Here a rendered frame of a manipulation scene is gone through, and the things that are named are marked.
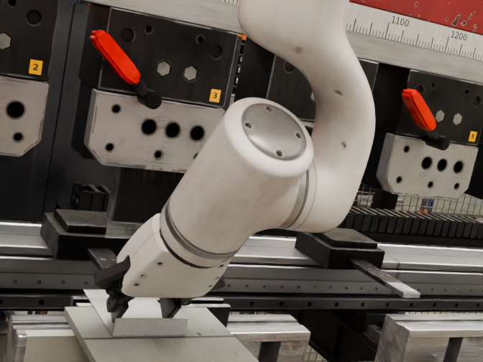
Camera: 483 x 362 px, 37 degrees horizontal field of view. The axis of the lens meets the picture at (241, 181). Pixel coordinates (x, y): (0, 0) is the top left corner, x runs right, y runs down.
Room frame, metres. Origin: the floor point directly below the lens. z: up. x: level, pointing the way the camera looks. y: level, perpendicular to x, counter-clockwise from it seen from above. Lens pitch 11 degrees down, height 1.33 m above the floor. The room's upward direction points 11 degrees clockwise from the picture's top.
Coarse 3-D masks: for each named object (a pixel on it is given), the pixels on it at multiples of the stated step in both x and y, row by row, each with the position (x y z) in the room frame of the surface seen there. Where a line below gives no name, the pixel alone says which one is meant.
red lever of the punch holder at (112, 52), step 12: (96, 36) 0.71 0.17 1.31; (108, 36) 0.72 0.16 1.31; (96, 48) 0.73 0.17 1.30; (108, 48) 0.72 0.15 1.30; (120, 48) 0.73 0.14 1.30; (108, 60) 0.72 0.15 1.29; (120, 60) 0.72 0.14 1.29; (120, 72) 0.73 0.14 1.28; (132, 72) 0.73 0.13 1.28; (132, 84) 0.74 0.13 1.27; (144, 96) 0.74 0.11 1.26; (156, 96) 0.74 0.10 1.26
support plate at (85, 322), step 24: (72, 312) 0.77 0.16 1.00; (96, 312) 0.78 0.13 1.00; (192, 312) 0.84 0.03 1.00; (96, 336) 0.72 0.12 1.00; (96, 360) 0.67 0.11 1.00; (120, 360) 0.68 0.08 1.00; (144, 360) 0.69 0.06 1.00; (168, 360) 0.70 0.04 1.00; (192, 360) 0.71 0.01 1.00; (216, 360) 0.72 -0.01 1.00; (240, 360) 0.73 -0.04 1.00
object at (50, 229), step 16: (48, 224) 1.03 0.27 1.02; (64, 224) 1.00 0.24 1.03; (80, 224) 1.00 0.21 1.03; (96, 224) 1.01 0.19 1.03; (48, 240) 1.02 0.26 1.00; (64, 240) 0.97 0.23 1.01; (80, 240) 0.99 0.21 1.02; (96, 240) 1.00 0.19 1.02; (112, 240) 1.01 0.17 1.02; (128, 240) 1.02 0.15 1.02; (64, 256) 0.98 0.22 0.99; (80, 256) 0.99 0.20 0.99; (96, 256) 0.96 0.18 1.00; (112, 256) 0.97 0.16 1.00
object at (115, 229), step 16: (128, 176) 0.81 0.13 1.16; (144, 176) 0.82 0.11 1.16; (160, 176) 0.83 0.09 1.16; (176, 176) 0.84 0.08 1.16; (112, 192) 0.82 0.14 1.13; (128, 192) 0.81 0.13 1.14; (144, 192) 0.82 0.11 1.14; (160, 192) 0.83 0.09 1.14; (112, 208) 0.81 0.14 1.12; (128, 208) 0.82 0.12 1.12; (144, 208) 0.82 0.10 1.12; (160, 208) 0.83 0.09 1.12; (112, 224) 0.82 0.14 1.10; (128, 224) 0.83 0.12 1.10
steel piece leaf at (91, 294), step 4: (84, 292) 0.83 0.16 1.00; (88, 292) 0.83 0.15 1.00; (92, 292) 0.83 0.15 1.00; (96, 292) 0.84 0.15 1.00; (100, 292) 0.84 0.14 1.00; (104, 292) 0.84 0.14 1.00; (88, 296) 0.82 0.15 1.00; (92, 296) 0.82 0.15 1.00; (96, 296) 0.83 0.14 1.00; (100, 296) 0.83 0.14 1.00; (104, 296) 0.83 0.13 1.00; (108, 296) 0.83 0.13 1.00
